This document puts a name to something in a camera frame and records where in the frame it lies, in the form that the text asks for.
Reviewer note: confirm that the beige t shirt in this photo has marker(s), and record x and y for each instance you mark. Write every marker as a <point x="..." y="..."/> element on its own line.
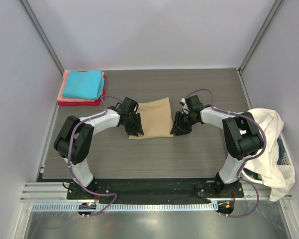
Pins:
<point x="156" y="119"/>

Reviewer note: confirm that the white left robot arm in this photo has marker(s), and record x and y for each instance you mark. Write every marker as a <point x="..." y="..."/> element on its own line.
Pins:
<point x="75" y="137"/>

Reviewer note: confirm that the aluminium frame post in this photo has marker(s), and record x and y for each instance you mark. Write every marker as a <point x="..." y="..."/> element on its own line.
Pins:
<point x="39" y="29"/>
<point x="275" y="8"/>

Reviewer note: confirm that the left aluminium frame post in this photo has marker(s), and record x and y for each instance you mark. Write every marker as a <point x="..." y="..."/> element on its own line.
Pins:
<point x="39" y="29"/>

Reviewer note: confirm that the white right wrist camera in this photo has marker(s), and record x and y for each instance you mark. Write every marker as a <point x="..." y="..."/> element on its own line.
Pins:
<point x="183" y="102"/>

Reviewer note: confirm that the right aluminium frame post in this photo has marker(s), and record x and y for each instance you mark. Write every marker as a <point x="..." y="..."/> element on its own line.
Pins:
<point x="275" y="8"/>

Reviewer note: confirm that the folded blue t shirt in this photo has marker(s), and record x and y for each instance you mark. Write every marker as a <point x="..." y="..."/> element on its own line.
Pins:
<point x="82" y="84"/>

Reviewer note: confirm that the aluminium rail left side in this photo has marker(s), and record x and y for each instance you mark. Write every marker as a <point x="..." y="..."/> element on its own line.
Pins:
<point x="44" y="191"/>

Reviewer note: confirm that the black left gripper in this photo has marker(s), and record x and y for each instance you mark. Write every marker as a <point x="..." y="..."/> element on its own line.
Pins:
<point x="137" y="128"/>

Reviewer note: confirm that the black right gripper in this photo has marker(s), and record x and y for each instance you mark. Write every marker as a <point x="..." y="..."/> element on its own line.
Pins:
<point x="178" y="127"/>

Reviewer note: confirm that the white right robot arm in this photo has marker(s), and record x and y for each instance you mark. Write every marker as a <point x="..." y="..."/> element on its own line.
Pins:
<point x="243" y="137"/>

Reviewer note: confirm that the folded pink t shirt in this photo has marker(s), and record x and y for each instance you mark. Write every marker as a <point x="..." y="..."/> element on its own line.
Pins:
<point x="63" y="95"/>

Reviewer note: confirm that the white laundry basket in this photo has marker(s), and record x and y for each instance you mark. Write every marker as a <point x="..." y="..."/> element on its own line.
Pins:
<point x="283" y="159"/>

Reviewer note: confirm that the white t shirt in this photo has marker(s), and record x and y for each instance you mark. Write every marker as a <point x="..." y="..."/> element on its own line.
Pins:
<point x="280" y="178"/>

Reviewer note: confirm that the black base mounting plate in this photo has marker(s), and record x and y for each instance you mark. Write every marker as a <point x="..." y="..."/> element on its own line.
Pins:
<point x="158" y="192"/>

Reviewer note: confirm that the slotted grey cable duct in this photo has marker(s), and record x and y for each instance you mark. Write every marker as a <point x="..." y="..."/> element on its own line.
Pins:
<point x="90" y="207"/>

